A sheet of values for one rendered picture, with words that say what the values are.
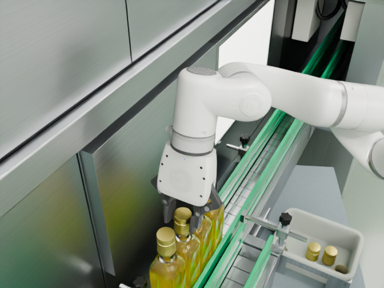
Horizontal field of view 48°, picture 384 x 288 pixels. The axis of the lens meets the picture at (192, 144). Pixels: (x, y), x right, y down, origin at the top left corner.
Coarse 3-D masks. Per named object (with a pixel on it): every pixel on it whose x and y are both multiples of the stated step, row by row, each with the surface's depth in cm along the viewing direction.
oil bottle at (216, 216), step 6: (222, 204) 94; (216, 210) 92; (222, 210) 95; (210, 216) 92; (216, 216) 92; (222, 216) 96; (216, 222) 93; (222, 222) 98; (216, 228) 94; (222, 228) 99; (216, 234) 96; (222, 234) 101; (216, 240) 97; (216, 246) 99
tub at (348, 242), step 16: (304, 224) 126; (320, 224) 123; (336, 224) 121; (288, 240) 125; (320, 240) 125; (336, 240) 123; (352, 240) 120; (288, 256) 113; (304, 256) 121; (320, 256) 121; (352, 256) 117; (336, 272) 108; (352, 272) 108
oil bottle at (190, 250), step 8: (176, 240) 85; (192, 240) 85; (176, 248) 84; (184, 248) 84; (192, 248) 85; (200, 248) 88; (184, 256) 84; (192, 256) 85; (200, 256) 90; (192, 264) 87; (192, 272) 88; (192, 280) 90
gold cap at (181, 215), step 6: (180, 210) 82; (186, 210) 82; (174, 216) 81; (180, 216) 80; (186, 216) 80; (174, 222) 82; (180, 222) 80; (186, 222) 80; (174, 228) 83; (180, 228) 81; (186, 228) 81; (180, 234) 82; (186, 234) 82
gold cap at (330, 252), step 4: (328, 248) 117; (332, 248) 117; (324, 252) 118; (328, 252) 116; (332, 252) 116; (336, 252) 116; (324, 256) 118; (328, 256) 116; (332, 256) 116; (336, 256) 117; (324, 260) 118; (328, 260) 117; (332, 260) 117; (328, 264) 118; (332, 264) 118
